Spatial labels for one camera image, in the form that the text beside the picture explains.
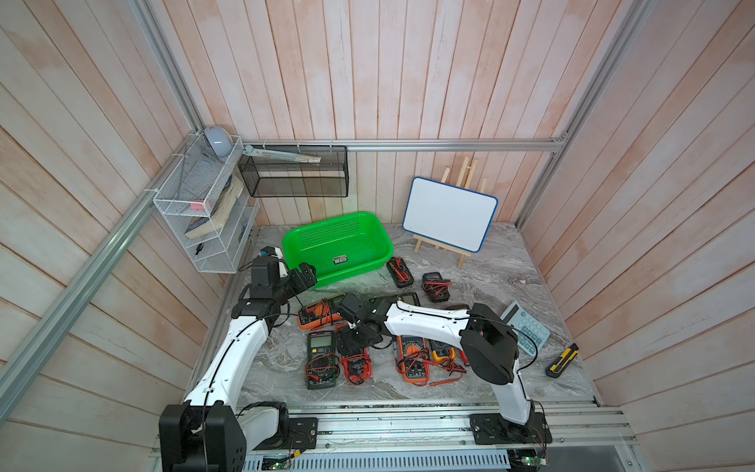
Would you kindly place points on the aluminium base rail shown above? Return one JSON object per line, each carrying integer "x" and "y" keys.
{"x": 560, "y": 435}

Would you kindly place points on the green horizontal multimeter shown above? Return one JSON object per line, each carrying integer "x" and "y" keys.
{"x": 409, "y": 298}

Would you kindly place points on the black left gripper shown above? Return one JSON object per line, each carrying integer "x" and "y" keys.
{"x": 300, "y": 284}

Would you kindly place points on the black mesh wall basket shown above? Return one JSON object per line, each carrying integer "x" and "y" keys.
{"x": 269, "y": 178}

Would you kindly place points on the grey computer mouse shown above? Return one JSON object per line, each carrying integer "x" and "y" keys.
{"x": 220, "y": 141}

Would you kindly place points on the green plastic basket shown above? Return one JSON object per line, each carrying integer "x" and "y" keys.
{"x": 339, "y": 248}

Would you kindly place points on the yellow multimeter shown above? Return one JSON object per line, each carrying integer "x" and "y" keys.
{"x": 442, "y": 352}

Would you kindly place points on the wooden easel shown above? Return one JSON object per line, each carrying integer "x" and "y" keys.
{"x": 463, "y": 180}

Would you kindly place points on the small black multimeter rear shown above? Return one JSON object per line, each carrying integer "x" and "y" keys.
{"x": 399, "y": 272}

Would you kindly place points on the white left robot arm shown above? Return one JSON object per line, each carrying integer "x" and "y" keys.
{"x": 236, "y": 360}

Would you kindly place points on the white wire shelf rack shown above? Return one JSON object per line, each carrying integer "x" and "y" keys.
{"x": 191, "y": 188}

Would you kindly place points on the blue framed whiteboard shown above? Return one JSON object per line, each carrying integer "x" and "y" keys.
{"x": 451, "y": 215}

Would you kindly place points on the light green ruler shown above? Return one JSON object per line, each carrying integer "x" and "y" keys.
{"x": 287, "y": 156}

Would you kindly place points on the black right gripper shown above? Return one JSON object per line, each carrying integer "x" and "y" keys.
{"x": 345, "y": 344}

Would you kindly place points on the book on shelf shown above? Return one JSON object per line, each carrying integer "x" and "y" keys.
{"x": 219, "y": 215}

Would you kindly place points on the red black multimeter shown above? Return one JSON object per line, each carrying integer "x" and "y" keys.
{"x": 357, "y": 367}

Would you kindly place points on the yellow black utility knife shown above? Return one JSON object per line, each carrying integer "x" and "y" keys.
{"x": 556, "y": 368}

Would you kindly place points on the orange black multimeter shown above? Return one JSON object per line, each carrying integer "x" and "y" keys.
{"x": 412, "y": 357}

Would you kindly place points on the light blue calculator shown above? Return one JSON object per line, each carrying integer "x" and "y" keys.
{"x": 533, "y": 335}

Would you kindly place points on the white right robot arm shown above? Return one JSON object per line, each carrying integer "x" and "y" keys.
{"x": 491, "y": 346}

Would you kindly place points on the orange multimeter green face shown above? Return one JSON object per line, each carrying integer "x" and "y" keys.
{"x": 320, "y": 314}

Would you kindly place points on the small black multimeter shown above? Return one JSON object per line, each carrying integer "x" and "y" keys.
{"x": 399, "y": 272}
{"x": 436, "y": 287}

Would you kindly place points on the dark green multimeter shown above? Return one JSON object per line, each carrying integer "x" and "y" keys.
{"x": 323, "y": 365}

